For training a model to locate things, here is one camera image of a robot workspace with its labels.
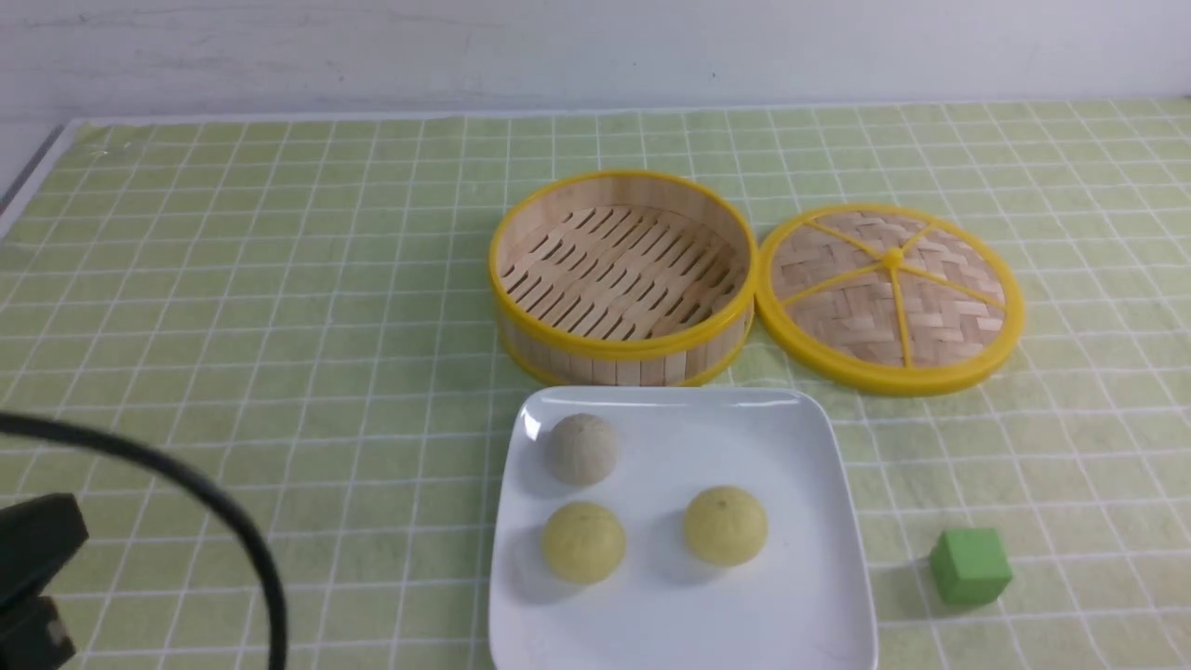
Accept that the bamboo steamer lid yellow rim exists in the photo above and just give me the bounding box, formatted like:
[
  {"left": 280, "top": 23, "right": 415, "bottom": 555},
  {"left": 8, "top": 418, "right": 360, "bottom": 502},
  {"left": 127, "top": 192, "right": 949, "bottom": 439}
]
[{"left": 756, "top": 203, "right": 1025, "bottom": 397}]

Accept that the green checkered tablecloth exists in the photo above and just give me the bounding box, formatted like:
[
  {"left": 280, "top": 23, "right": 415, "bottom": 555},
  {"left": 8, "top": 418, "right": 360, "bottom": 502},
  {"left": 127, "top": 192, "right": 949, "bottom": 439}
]
[{"left": 1, "top": 100, "right": 1190, "bottom": 669}]

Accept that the white square plate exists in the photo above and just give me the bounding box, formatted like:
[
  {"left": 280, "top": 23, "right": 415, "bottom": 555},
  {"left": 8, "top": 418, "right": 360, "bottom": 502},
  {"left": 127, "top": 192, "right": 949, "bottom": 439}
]
[{"left": 488, "top": 386, "right": 879, "bottom": 669}]

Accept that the pale yellow steamed bun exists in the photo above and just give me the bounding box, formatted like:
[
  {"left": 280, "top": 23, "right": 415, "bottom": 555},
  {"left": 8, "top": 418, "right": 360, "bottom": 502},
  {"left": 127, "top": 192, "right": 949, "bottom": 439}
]
[{"left": 682, "top": 486, "right": 769, "bottom": 568}]

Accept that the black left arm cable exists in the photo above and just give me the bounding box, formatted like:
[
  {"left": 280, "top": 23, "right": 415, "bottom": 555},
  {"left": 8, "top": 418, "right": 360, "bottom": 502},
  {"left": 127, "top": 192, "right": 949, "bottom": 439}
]
[{"left": 0, "top": 412, "right": 289, "bottom": 670}]

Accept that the green cube block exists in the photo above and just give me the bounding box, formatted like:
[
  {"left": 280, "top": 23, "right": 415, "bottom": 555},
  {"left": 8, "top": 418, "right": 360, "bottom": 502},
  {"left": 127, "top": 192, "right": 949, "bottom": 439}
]
[{"left": 929, "top": 527, "right": 1014, "bottom": 607}]

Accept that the beige steamed bun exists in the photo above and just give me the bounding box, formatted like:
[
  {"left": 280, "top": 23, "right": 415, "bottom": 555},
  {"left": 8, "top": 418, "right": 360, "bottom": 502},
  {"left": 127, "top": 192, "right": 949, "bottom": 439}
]
[{"left": 544, "top": 414, "right": 622, "bottom": 487}]

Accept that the bamboo steamer basket yellow rim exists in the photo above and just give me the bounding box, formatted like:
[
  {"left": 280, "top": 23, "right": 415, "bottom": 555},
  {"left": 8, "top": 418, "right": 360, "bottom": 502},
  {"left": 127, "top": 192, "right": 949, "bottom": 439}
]
[{"left": 488, "top": 170, "right": 760, "bottom": 387}]

